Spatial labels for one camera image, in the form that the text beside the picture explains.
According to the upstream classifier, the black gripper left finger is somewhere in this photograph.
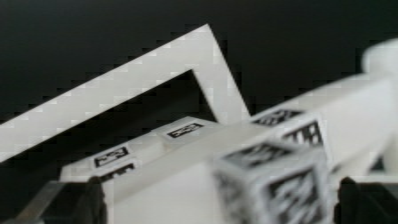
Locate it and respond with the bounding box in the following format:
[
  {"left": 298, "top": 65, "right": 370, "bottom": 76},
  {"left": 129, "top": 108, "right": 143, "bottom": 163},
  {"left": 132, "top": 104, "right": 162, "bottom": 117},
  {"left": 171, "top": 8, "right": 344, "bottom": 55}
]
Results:
[{"left": 17, "top": 177, "right": 107, "bottom": 224}]

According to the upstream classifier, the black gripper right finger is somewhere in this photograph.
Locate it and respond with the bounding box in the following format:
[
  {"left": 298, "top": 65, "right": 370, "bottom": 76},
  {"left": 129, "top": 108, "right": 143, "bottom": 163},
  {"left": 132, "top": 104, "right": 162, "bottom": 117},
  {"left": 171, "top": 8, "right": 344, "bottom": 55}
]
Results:
[{"left": 335, "top": 178, "right": 398, "bottom": 224}]

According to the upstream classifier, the white chair leg with tag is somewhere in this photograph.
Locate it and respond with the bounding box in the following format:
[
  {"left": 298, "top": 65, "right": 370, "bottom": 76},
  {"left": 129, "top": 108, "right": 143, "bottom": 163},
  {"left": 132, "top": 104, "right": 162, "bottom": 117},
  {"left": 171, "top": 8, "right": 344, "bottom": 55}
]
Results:
[
  {"left": 210, "top": 141, "right": 335, "bottom": 224},
  {"left": 155, "top": 117, "right": 221, "bottom": 147}
]

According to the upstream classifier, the white chair backrest frame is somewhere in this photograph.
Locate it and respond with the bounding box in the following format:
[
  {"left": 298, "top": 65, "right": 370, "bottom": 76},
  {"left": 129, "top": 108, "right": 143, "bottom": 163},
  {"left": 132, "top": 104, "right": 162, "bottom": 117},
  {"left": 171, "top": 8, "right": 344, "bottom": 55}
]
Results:
[{"left": 107, "top": 38, "right": 398, "bottom": 224}]

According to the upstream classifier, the white U-shaped obstacle fence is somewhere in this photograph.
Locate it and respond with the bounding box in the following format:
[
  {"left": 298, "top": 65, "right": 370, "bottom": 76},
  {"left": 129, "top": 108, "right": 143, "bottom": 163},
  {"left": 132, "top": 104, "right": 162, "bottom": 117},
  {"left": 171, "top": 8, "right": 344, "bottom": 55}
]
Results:
[{"left": 0, "top": 26, "right": 251, "bottom": 162}]

